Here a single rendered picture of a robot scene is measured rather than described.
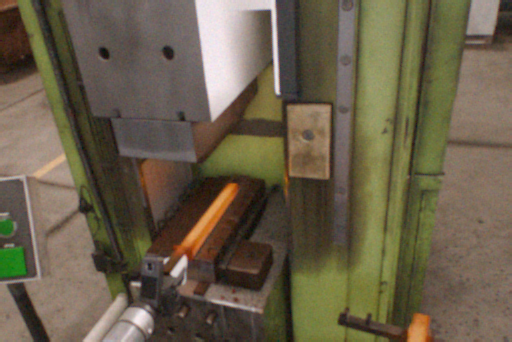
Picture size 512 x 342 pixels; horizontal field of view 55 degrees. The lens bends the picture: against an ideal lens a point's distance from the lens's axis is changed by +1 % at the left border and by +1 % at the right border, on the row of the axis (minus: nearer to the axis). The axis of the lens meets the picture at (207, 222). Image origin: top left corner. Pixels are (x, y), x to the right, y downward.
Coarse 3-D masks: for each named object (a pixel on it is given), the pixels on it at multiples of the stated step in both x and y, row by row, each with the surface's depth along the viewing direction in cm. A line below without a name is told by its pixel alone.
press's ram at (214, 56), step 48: (96, 0) 94; (144, 0) 90; (192, 0) 87; (240, 0) 102; (96, 48) 100; (144, 48) 96; (192, 48) 92; (240, 48) 108; (96, 96) 107; (144, 96) 102; (192, 96) 98
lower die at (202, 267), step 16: (224, 176) 158; (240, 176) 154; (208, 192) 151; (240, 192) 148; (256, 192) 147; (192, 208) 146; (208, 208) 141; (224, 208) 140; (176, 224) 140; (192, 224) 137; (224, 224) 135; (240, 224) 138; (160, 240) 134; (176, 240) 132; (208, 240) 129; (160, 256) 129; (208, 256) 124; (192, 272) 127; (208, 272) 125
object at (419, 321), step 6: (414, 318) 98; (420, 318) 98; (426, 318) 98; (414, 324) 97; (420, 324) 97; (426, 324) 97; (414, 330) 96; (420, 330) 96; (426, 330) 96; (414, 336) 95; (420, 336) 95; (426, 336) 94
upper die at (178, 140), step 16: (256, 80) 134; (240, 96) 125; (224, 112) 117; (240, 112) 127; (128, 128) 109; (144, 128) 107; (160, 128) 105; (176, 128) 104; (192, 128) 103; (208, 128) 110; (224, 128) 118; (128, 144) 111; (144, 144) 110; (160, 144) 108; (176, 144) 106; (192, 144) 104; (208, 144) 111; (176, 160) 108; (192, 160) 107
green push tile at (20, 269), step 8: (8, 248) 130; (16, 248) 129; (24, 248) 130; (0, 256) 130; (8, 256) 129; (16, 256) 129; (24, 256) 130; (0, 264) 130; (8, 264) 130; (16, 264) 130; (24, 264) 129; (0, 272) 130; (8, 272) 130; (16, 272) 130; (24, 272) 130
